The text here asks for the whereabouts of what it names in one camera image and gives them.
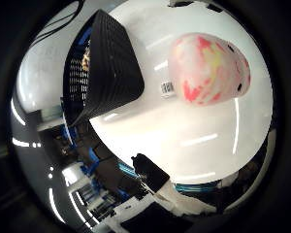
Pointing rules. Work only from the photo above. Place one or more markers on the blue plastic chair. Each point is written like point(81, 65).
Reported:
point(84, 36)
point(93, 156)

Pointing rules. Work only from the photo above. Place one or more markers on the pink mottled plush toy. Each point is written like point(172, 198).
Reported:
point(210, 69)

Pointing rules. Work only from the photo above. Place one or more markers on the barcode label sticker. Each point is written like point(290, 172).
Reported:
point(167, 87)

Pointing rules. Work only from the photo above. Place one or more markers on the rack with blue stripes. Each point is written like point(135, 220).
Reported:
point(194, 187)

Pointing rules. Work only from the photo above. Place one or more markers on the black mesh basket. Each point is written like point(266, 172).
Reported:
point(110, 64)

